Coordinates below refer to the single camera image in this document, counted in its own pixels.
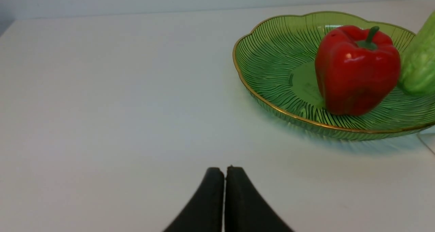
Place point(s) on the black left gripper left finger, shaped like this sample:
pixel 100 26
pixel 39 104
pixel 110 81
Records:
pixel 204 211

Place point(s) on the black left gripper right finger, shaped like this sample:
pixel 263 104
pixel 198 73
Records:
pixel 245 209

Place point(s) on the green chayote vegetable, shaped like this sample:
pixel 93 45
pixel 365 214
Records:
pixel 418 61

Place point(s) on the green glass plate gold rim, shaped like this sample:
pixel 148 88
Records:
pixel 275 62

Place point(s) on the red bell pepper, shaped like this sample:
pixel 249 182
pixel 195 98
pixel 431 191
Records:
pixel 356 69

